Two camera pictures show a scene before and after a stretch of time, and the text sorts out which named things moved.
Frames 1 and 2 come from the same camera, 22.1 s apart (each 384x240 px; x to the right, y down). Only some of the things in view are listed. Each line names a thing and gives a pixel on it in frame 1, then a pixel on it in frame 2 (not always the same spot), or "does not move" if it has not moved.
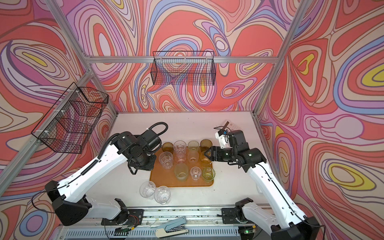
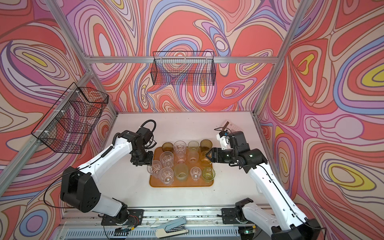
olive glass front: (167, 146) does not move
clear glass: (166, 158) does not move
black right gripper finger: (211, 150) does not move
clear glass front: (147, 189) → (167, 175)
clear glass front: (162, 194) → (154, 169)
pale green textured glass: (193, 145) does not move
